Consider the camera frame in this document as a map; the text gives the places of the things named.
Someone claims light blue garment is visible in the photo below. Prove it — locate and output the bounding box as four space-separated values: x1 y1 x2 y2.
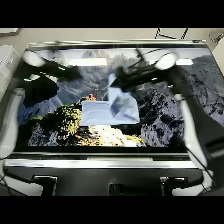
80 73 141 127

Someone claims black cable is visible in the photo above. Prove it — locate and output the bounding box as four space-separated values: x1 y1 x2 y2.
185 148 214 194

